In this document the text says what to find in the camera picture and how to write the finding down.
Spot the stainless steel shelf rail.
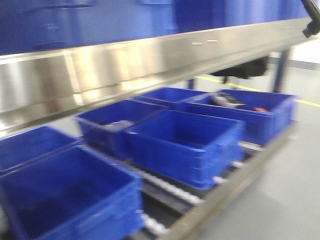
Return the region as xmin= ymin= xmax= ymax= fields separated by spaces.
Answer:
xmin=0 ymin=17 xmax=310 ymax=137

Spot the blue crate front left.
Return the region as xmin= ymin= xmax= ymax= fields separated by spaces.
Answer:
xmin=0 ymin=146 xmax=144 ymax=240

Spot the blue crate centre back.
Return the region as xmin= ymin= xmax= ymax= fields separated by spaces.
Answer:
xmin=74 ymin=99 xmax=168 ymax=160

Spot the blue crate centre front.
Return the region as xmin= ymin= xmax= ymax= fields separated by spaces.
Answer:
xmin=125 ymin=110 xmax=245 ymax=190

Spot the dark blue crate upper right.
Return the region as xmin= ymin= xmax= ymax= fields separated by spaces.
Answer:
xmin=0 ymin=0 xmax=308 ymax=55

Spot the blue crate left back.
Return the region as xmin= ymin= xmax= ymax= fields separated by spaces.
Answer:
xmin=0 ymin=125 xmax=81 ymax=175

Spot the black bag under shelf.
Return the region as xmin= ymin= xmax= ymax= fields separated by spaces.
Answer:
xmin=209 ymin=55 xmax=270 ymax=84

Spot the blue crate far back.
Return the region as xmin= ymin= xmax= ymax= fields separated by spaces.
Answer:
xmin=133 ymin=87 xmax=207 ymax=108

